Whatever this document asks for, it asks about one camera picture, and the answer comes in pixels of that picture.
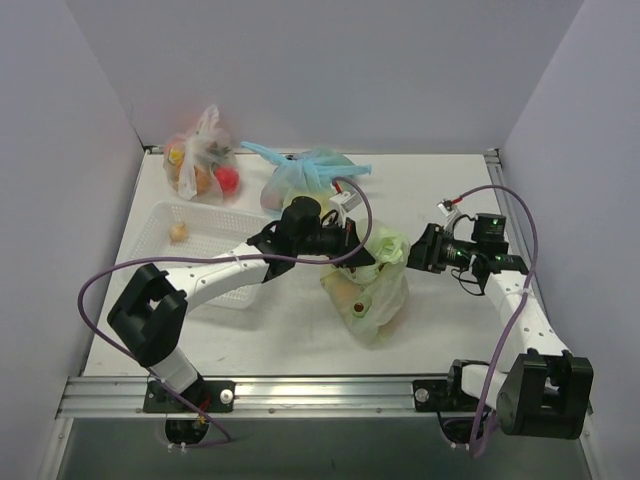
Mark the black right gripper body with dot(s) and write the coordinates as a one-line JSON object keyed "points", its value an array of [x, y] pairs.
{"points": [[430, 248]]}

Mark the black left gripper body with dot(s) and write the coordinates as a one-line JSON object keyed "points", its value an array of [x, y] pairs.
{"points": [[350, 243]]}

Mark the light green avocado plastic bag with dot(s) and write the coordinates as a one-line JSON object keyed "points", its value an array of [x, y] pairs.
{"points": [[369, 298]]}

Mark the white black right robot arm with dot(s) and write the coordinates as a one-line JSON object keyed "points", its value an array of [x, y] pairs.
{"points": [[546, 391]]}

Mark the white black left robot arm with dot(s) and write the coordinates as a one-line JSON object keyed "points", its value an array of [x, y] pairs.
{"points": [[149, 314]]}

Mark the blue tied plastic bag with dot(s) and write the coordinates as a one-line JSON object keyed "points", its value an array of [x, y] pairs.
{"points": [[308, 173]]}

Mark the clear tied bag of fruits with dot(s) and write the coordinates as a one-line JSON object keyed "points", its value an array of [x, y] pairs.
{"points": [[200, 164]]}

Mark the small tan fake fruit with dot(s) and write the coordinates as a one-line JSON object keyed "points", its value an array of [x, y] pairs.
{"points": [[178, 233]]}

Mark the white perforated plastic basket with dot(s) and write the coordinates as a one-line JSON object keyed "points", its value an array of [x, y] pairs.
{"points": [[213, 231]]}

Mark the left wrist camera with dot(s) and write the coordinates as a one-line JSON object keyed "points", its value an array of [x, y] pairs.
{"points": [[344, 202]]}

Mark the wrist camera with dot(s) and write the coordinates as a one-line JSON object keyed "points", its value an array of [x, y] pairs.
{"points": [[451, 214], [344, 202]]}

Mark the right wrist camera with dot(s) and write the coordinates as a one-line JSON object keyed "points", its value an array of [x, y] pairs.
{"points": [[451, 214]]}

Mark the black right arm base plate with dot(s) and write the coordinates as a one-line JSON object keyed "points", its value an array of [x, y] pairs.
{"points": [[437, 395]]}

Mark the aluminium front rail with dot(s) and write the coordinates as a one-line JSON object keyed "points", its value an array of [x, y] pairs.
{"points": [[291, 397]]}

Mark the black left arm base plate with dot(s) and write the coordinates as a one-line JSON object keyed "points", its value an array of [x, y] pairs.
{"points": [[212, 396]]}

